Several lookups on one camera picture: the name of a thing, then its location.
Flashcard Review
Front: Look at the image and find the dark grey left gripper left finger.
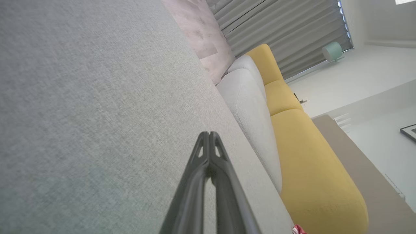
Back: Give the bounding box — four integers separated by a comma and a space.
159, 131, 210, 234

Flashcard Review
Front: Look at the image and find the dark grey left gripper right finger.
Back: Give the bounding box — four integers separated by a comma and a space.
210, 131, 260, 234

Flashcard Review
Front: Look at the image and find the small yellow sofa backrest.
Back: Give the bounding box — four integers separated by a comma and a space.
264, 80, 304, 116

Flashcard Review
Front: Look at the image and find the grey sofa chaise seat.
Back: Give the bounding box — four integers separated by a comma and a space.
0, 0, 294, 234

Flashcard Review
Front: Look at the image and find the white slatted window blind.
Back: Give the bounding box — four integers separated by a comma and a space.
333, 113, 352, 134

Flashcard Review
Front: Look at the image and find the short grey sofa seat cushion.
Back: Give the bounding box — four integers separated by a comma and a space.
227, 55, 267, 98

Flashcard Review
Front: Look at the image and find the yellow sofa armrest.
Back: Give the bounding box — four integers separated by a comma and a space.
245, 44, 285, 86

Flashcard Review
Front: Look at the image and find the grey pleated curtain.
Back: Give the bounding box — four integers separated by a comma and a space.
206, 0, 354, 80

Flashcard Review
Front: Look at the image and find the dark framed picture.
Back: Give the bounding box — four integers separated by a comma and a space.
400, 123, 416, 142

